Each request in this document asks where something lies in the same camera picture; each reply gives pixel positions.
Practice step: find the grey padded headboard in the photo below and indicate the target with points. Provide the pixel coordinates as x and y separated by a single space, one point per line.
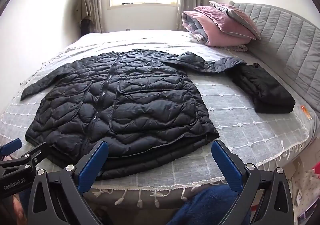
287 37

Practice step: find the red and white floor clutter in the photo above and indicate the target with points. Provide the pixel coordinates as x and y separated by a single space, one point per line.
306 190

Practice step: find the pink velvet pillow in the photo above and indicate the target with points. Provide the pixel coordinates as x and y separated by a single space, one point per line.
227 26

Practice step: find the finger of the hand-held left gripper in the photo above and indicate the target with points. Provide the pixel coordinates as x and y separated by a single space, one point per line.
35 153
10 146

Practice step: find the orange mattress label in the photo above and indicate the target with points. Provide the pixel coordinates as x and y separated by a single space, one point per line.
306 112

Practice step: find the grey and pink pillow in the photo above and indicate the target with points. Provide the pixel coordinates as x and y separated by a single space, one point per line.
237 14

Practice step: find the person's blue fleece clothing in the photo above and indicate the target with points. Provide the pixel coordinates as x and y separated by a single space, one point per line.
212 207

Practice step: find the black quilted puffer jacket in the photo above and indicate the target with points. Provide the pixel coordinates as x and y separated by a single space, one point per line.
140 100

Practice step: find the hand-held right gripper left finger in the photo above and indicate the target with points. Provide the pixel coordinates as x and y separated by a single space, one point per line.
92 165

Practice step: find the folded black garment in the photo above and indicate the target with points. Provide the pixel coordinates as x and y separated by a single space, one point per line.
267 87

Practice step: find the folded pink grey quilt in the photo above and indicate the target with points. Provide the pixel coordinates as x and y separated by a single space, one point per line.
193 24

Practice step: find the patterned cloth under quilt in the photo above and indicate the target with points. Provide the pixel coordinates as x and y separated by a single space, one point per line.
237 47

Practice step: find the bed with grey checked bedspread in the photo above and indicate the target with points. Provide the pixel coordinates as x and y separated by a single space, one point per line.
250 130

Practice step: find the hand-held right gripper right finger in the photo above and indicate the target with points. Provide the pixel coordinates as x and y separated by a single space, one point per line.
226 165

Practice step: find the hanging beige clothes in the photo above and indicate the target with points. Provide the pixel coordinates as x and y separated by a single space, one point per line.
86 7

